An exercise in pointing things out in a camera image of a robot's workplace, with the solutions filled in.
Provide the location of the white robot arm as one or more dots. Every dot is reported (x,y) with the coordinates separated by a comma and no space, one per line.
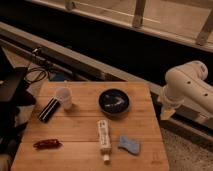
(186,81)

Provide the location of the white toothpaste tube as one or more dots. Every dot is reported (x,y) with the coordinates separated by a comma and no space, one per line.
(104,140)

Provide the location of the wooden railing frame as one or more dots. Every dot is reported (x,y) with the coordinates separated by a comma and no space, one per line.
(187,22)

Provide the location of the black chair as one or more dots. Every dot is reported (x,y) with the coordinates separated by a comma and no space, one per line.
(13,93)

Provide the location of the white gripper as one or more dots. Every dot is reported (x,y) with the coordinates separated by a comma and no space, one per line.
(167,110)

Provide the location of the red chili pepper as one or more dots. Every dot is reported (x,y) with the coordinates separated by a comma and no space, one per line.
(47,144)

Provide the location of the black round bowl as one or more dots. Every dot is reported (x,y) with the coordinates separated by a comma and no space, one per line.
(113,102)

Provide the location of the black rectangular case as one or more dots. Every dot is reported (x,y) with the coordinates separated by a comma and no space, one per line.
(49,110)

